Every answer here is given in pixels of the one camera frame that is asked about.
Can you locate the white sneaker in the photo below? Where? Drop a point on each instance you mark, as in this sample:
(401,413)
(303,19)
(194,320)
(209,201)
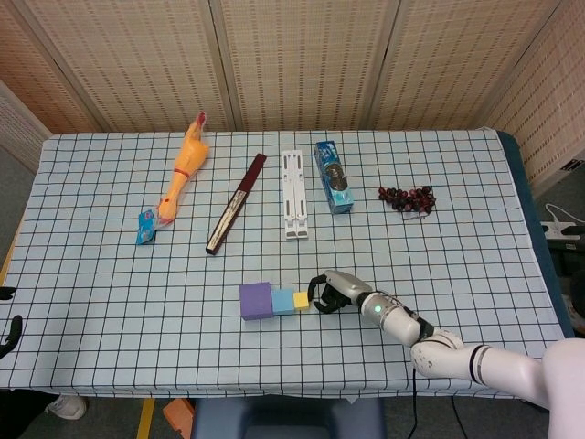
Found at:
(68,408)

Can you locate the white power strip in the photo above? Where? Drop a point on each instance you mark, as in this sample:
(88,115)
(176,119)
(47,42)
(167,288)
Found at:
(555,230)

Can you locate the yellow rubber chicken toy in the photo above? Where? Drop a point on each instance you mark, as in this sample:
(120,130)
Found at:
(189,157)

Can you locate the small blue packet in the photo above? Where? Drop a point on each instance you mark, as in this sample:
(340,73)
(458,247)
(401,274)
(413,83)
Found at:
(145,228)

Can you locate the black equipment beside table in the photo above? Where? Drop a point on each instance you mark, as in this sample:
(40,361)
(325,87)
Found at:
(569,256)

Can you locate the dark blue table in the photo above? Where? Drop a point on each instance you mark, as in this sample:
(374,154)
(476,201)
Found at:
(516,155)

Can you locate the white folding laptop stand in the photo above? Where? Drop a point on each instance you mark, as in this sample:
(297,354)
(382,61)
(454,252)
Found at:
(294,192)

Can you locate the dark trouser leg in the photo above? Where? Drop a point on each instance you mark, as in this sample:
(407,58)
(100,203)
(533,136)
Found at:
(23,414)

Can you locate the pale woven screen panel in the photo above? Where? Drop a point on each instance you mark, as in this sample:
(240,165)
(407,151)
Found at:
(18,128)

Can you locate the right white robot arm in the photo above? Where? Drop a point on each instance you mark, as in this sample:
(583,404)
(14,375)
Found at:
(457,356)

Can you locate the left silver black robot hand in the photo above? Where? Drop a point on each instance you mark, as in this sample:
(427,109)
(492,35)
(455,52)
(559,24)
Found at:
(11,336)

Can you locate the dark red grape bunch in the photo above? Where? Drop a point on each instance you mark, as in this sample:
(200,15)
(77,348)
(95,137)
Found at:
(407,197)

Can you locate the dark red folded fan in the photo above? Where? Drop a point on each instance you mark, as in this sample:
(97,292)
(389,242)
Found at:
(233,208)

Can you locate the light blue checkered tablecloth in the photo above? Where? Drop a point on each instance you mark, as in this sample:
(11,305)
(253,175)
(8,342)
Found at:
(137,297)

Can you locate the orange block on floor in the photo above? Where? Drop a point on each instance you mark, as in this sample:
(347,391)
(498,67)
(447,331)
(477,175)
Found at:
(178,414)

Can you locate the large purple cube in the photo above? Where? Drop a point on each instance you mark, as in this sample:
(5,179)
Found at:
(256,302)

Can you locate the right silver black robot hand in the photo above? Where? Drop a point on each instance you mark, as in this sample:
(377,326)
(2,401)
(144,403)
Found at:
(349,285)

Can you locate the beige woven folding screen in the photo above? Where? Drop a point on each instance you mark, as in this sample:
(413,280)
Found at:
(297,59)

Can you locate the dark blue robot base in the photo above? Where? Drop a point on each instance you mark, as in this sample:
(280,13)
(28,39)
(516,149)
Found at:
(283,418)

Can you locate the small yellow cube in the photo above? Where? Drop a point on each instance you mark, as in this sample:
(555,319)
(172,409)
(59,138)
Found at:
(301,302)

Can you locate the blue cookie box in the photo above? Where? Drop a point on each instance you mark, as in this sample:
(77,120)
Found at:
(336,183)

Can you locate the light blue cube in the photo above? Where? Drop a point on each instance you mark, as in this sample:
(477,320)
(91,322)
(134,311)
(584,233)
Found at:
(283,303)

